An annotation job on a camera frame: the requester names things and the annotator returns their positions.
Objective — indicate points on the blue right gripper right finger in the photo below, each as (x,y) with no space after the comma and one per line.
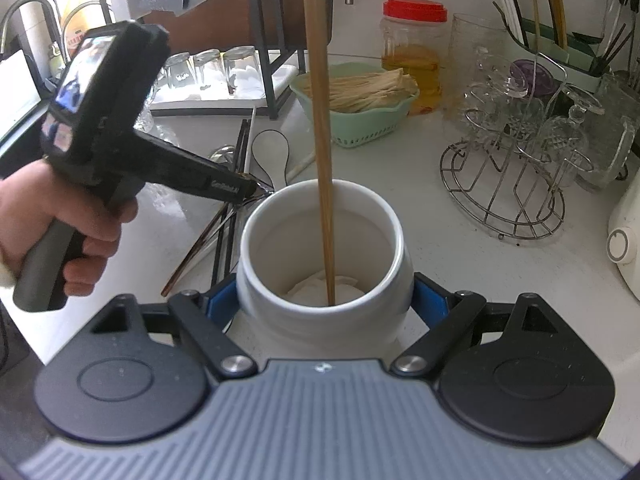
(430,301)

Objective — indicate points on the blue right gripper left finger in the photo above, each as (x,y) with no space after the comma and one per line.
(220,303)

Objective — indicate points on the white ceramic utensil jar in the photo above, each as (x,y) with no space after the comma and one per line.
(281,278)

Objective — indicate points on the silver black handled utensil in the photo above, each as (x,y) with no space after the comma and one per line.
(260,195)

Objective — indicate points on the white ceramic spoon black rim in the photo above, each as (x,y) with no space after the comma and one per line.
(271,151)

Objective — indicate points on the copper spoon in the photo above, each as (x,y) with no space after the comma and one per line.
(212,227)

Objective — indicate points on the white paper towel in jar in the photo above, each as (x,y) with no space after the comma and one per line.
(311,292)

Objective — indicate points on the glass tumbler left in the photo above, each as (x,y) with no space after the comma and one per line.
(179,73)

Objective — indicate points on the silver metal spoon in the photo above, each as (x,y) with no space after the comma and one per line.
(224,155)

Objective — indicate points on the white tray under tumblers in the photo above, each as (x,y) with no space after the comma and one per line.
(218,101)

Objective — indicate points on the glass tumbler right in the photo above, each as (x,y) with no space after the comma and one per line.
(241,68)

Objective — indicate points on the brown wooden cutting board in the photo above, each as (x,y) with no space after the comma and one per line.
(225,24)

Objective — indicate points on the black metal shelf rack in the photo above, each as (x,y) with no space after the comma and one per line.
(265,50)

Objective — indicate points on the green plastic basket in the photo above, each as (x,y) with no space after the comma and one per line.
(352,130)

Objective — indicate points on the white electric kettle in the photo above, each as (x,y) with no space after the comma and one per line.
(623,243)

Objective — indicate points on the upside down glass cup right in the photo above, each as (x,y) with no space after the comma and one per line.
(562,142)

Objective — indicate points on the upside down glass cup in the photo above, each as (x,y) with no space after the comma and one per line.
(562,142)
(488,104)

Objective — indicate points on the upside down glass cup left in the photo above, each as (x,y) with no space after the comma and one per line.
(488,104)

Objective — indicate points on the tall clear glass cup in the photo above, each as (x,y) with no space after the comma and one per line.
(470,38)

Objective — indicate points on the bundle of wooden sticks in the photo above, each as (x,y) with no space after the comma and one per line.
(367,91)

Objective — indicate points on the purple lidded container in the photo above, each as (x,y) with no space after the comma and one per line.
(528,77)

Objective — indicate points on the red lidded plastic jar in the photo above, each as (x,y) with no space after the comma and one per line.
(413,36)

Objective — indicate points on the green chopstick holder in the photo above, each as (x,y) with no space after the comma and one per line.
(577,40)

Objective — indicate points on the metal wire cup rack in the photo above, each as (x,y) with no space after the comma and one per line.
(502,185)

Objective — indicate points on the glass pitcher with handle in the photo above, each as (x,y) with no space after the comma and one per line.
(611,135)

